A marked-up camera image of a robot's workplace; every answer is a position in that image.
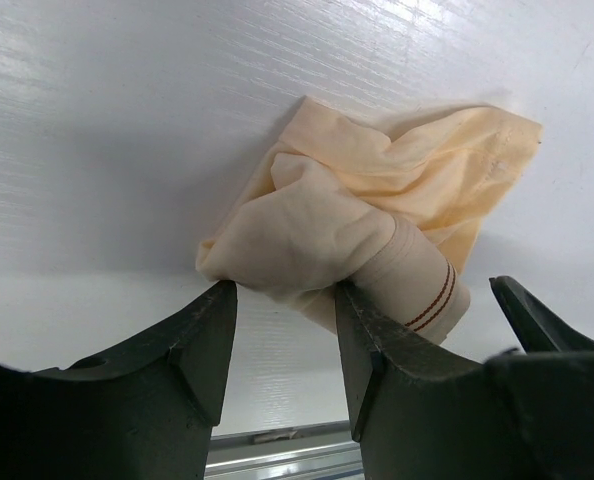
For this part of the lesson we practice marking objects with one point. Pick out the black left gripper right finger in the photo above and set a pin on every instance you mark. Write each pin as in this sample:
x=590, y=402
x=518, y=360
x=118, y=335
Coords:
x=418, y=411

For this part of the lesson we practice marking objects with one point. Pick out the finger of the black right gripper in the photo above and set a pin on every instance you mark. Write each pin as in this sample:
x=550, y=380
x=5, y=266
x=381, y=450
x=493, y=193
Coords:
x=537, y=328

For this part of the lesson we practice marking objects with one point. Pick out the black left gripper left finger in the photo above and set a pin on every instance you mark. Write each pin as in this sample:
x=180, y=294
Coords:
x=144, y=408

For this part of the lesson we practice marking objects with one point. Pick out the peach underwear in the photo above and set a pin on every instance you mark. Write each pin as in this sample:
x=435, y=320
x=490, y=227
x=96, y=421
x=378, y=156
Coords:
x=335, y=200

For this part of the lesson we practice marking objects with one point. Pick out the aluminium front rail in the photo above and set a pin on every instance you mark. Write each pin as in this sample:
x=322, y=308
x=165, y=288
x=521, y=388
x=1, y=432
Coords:
x=324, y=451

